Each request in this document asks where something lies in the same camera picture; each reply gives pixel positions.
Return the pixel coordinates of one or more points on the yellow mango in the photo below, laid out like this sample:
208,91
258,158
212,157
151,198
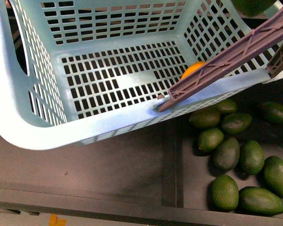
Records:
192,68

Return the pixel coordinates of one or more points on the light blue plastic basket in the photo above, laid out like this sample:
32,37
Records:
100,68

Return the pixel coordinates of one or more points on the brown basket handle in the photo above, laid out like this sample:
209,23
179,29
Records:
256,42

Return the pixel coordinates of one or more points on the small green avocado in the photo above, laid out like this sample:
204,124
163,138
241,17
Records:
209,139

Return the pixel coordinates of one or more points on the green avocado under basket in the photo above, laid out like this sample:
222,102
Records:
226,106

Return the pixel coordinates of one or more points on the dark avocado top middle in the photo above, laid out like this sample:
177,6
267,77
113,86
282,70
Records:
235,123

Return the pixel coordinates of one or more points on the dark avocado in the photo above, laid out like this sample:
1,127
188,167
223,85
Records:
235,123
272,112

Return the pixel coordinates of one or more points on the dark avocado top right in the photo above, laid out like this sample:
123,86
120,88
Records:
272,112

